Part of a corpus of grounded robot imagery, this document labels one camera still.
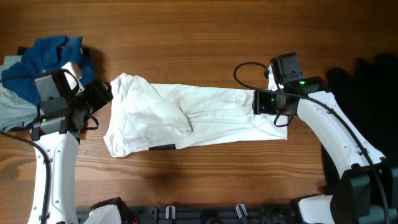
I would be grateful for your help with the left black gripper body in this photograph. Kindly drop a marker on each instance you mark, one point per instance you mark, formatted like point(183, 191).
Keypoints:
point(93, 99)

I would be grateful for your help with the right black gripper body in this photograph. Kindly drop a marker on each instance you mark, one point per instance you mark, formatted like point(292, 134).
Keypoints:
point(269, 103)

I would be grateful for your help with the white t-shirt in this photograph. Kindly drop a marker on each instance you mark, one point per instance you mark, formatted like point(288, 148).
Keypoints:
point(147, 116)

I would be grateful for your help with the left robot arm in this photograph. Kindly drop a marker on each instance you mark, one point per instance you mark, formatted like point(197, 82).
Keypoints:
point(56, 139)

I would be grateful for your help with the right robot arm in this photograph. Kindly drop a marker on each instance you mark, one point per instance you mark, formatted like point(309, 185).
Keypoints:
point(366, 182)

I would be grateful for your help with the blue polo shirt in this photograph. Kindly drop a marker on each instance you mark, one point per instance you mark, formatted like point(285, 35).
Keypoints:
point(47, 54)

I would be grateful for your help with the light blue jeans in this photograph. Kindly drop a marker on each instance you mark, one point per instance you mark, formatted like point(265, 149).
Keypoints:
point(16, 113)

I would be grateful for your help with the black garment right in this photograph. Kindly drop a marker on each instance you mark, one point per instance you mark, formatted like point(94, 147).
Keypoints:
point(368, 98)

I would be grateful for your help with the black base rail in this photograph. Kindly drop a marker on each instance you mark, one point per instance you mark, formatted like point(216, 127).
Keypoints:
point(266, 214)

